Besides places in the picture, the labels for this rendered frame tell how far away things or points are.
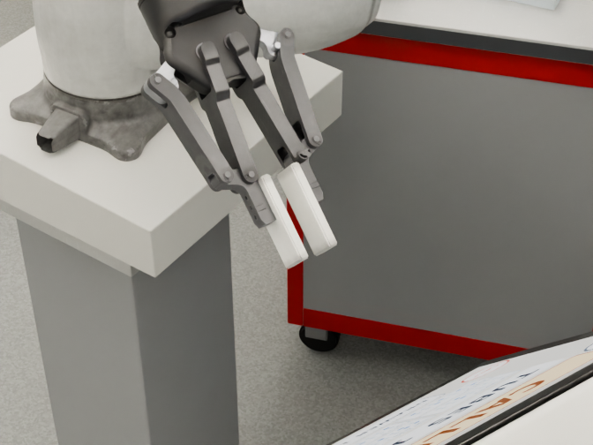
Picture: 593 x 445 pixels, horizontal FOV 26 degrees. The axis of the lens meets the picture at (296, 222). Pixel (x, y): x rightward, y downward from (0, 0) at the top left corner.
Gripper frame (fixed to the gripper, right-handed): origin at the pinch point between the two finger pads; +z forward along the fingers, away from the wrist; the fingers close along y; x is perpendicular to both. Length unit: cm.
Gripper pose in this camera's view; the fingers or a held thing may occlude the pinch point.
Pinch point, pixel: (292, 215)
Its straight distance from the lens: 97.6
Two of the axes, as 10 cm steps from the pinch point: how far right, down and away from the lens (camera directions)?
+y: 8.1, -3.5, 4.6
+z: 4.3, 9.0, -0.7
